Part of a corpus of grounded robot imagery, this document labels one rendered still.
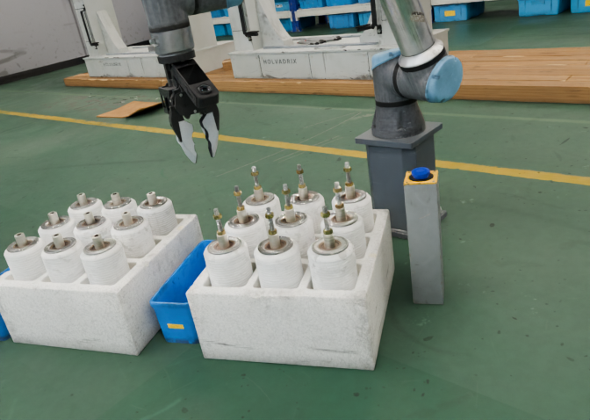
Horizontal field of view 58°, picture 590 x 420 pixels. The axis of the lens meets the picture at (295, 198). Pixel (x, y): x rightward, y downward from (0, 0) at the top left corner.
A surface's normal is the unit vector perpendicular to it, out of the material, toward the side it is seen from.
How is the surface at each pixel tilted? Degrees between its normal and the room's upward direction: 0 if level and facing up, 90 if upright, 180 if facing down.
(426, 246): 90
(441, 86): 96
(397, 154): 90
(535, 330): 0
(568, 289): 0
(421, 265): 90
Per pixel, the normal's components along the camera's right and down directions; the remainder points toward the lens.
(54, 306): -0.31, 0.43
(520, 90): -0.64, 0.40
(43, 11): 0.76, 0.15
